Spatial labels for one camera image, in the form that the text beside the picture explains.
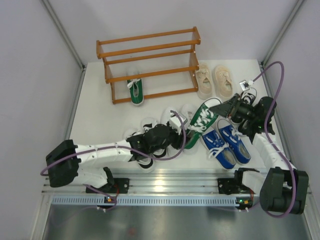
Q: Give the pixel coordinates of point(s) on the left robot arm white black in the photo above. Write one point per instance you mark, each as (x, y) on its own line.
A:
(71, 163)

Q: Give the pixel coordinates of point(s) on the aluminium mounting rail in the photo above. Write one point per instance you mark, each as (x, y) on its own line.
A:
(173, 182)

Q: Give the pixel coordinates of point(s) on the slotted grey cable duct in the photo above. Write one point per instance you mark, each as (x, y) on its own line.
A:
(101, 200)

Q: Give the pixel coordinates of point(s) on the black canvas sneaker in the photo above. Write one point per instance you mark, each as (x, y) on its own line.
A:
(249, 98)
(236, 120)

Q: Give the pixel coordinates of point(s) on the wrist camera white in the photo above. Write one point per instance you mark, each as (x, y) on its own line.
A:
(176, 121)
(244, 85)

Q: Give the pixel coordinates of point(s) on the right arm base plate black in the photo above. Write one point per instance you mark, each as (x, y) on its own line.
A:
(228, 186)

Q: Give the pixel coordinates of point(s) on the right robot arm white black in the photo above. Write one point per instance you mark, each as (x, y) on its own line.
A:
(284, 189)

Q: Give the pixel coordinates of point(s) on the beige sneaker right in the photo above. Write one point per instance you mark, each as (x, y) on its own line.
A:
(223, 82)

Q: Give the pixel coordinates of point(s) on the blue sneaker left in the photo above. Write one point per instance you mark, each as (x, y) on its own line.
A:
(218, 149)

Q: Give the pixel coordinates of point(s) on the green sneaker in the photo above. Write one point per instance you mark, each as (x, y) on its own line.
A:
(202, 119)
(136, 93)

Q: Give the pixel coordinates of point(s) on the black canvas sneaker lower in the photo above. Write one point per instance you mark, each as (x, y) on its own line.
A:
(236, 120)

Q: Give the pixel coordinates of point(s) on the beige sneaker left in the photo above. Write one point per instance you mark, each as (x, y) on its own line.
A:
(204, 81)

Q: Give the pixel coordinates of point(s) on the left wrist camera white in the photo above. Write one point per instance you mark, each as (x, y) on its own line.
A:
(176, 121)

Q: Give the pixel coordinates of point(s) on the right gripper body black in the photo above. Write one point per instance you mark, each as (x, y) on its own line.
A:
(245, 109)

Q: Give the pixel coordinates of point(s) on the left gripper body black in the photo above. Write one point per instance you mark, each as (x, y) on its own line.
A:
(174, 139)

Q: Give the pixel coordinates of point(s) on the blue sneaker right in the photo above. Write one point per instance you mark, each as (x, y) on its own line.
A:
(234, 138)

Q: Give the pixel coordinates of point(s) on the wooden two-tier shoe rack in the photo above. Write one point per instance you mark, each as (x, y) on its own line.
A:
(160, 64)

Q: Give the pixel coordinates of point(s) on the beige sneaker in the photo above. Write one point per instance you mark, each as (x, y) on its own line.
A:
(223, 82)
(204, 81)

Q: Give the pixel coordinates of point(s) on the blue sneaker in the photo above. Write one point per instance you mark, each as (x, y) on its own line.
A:
(218, 149)
(234, 138)

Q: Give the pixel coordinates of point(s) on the black canvas sneaker upper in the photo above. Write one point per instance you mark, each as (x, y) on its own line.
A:
(249, 98)

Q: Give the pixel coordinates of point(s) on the black white sneaker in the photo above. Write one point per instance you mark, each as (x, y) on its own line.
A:
(147, 165)
(147, 124)

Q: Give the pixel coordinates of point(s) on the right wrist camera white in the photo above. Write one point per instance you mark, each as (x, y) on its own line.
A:
(244, 85)

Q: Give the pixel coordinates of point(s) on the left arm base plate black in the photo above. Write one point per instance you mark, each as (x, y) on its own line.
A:
(120, 186)

